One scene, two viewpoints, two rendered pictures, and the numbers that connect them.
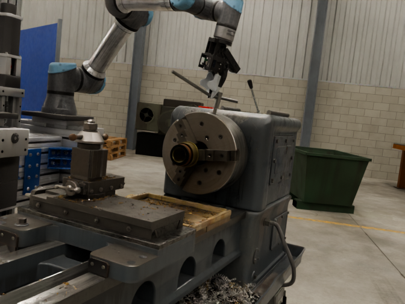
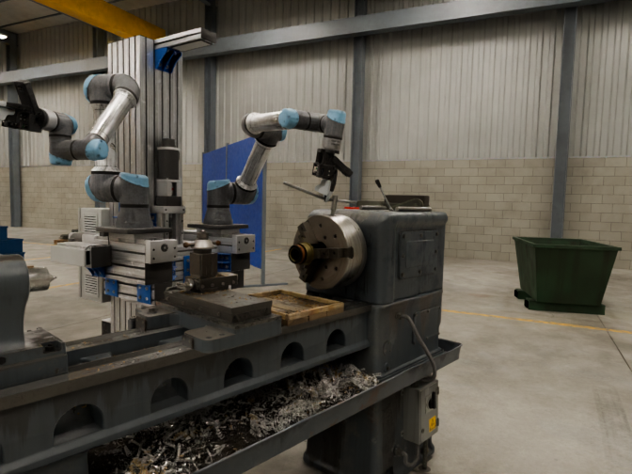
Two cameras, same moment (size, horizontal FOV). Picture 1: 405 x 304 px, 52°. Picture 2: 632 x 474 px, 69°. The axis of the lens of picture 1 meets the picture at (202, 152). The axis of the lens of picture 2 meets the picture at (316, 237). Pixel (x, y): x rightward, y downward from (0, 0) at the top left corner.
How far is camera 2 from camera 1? 0.59 m
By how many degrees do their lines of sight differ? 17
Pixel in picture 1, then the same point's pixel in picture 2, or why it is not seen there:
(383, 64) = not seen: outside the picture
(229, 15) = (332, 127)
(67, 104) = (222, 215)
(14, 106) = (178, 221)
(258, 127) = (376, 225)
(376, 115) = not seen: outside the picture
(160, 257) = (237, 335)
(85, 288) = (171, 355)
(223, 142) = (338, 240)
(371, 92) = not seen: outside the picture
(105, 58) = (251, 172)
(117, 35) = (259, 152)
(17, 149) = (166, 257)
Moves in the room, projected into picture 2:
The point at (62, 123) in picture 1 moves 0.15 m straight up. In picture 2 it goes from (217, 232) to (218, 202)
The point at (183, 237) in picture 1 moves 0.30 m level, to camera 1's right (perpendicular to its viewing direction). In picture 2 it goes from (264, 321) to (360, 331)
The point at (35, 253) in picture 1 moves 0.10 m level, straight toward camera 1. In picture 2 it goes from (155, 333) to (146, 342)
